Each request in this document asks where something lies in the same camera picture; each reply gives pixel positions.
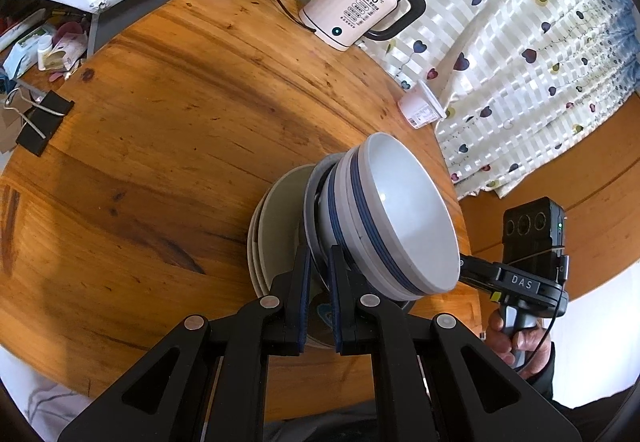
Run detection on grey-green plate with blue motif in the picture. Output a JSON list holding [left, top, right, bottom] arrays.
[[247, 207, 311, 323], [251, 202, 321, 352], [255, 165, 335, 352]]

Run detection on green white packet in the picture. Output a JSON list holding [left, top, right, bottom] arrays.
[[2, 25, 51, 78]]

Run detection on cream curtain with heart print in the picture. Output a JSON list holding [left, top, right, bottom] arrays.
[[280, 0, 640, 198]]

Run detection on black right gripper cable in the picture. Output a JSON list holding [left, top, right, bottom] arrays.
[[520, 267, 568, 375]]

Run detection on person's right hand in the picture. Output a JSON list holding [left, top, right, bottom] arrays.
[[487, 309, 553, 380]]

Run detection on white plastic tub with lid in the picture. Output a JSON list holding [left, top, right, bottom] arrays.
[[397, 81, 447, 129]]

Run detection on person's grey trousers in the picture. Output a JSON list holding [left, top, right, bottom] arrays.
[[262, 399, 386, 442]]

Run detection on person's right forearm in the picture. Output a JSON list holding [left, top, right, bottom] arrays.
[[520, 342, 631, 442]]

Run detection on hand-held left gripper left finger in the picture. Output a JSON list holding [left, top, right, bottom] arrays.
[[57, 245, 313, 442]]

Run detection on white grey cloth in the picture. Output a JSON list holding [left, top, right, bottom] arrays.
[[0, 347, 101, 442]]

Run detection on brown wooden furniture panel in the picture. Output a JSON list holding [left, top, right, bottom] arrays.
[[457, 87, 640, 303]]

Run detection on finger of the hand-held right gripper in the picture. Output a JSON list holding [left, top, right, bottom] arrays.
[[457, 255, 501, 291]]

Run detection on cream electric kettle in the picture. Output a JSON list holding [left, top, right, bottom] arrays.
[[300, 0, 427, 52]]

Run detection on white bowl with blue stripe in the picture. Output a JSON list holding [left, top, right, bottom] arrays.
[[317, 149, 416, 303], [350, 132, 462, 298]]

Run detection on black binder clip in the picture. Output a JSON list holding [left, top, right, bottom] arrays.
[[2, 90, 76, 157]]

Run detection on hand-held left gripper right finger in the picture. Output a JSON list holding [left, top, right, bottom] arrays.
[[327, 245, 583, 442]]

